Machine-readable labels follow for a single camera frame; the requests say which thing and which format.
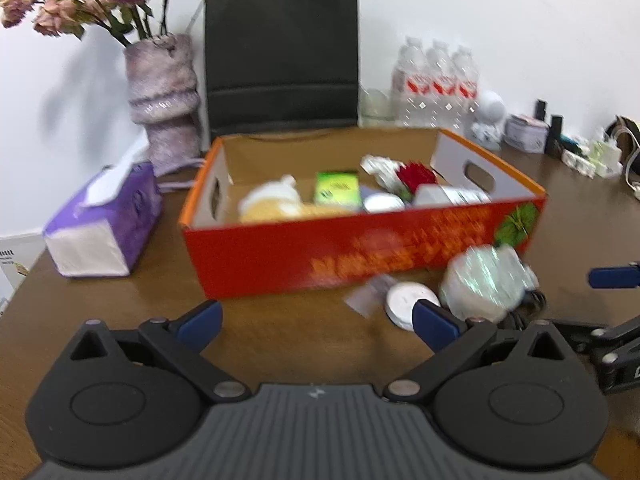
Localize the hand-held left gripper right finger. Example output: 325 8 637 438
385 299 576 403

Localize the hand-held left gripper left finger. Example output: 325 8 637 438
67 300 251 403

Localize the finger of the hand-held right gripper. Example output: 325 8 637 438
547 316 640 356
588 263 640 289

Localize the white round disc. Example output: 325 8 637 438
362 192 406 213
385 282 441 331

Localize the iridescent plastic bag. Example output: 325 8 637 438
439 244 540 323

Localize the red cardboard box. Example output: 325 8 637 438
179 127 547 300

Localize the clear cotton swab container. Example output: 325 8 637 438
412 184 493 208

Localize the yellow plush toy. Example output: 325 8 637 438
239 175 321 223

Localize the red artificial rose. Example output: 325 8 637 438
396 161 439 200

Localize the white paper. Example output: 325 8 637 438
360 154 403 188

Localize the green packet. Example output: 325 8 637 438
314 170 362 209

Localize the small grey paper card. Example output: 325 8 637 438
344 275 396 317

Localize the purple tissue pack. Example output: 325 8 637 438
42 142 163 278

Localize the dark brown pouch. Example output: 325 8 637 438
605 115 640 161

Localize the white printed carton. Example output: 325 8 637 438
0 234 46 313

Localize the white robot figurine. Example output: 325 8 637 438
467 90 506 150

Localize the glass cup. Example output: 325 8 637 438
360 87 396 126

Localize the purple textured vase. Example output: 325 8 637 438
123 34 203 177

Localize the black paper bag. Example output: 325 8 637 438
204 0 361 143

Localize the dried pink rose bouquet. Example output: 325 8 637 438
0 0 196 48

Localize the white cable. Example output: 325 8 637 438
620 130 640 197

